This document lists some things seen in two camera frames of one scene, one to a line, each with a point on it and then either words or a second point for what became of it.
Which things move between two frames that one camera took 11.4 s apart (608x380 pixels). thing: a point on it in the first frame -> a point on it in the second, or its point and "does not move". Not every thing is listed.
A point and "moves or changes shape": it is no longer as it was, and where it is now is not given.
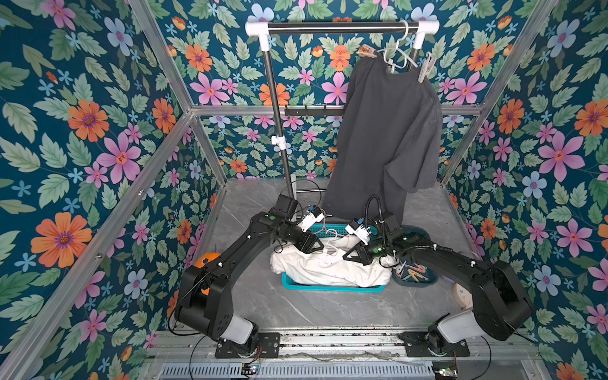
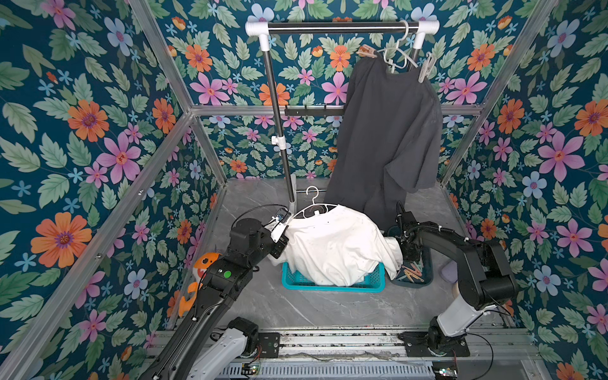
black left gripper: x=307 y=248 -> x=278 y=245
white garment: x=328 y=267 moves or changes shape
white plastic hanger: x=396 y=57 does not move
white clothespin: x=428 y=65 does not move
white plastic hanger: x=333 y=238 -> x=313 y=199
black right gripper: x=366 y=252 -> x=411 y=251
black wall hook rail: x=313 y=112 does not move
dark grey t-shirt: x=390 y=142 does not move
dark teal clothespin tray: x=408 y=273 does not move
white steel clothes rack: x=264 y=29 does not move
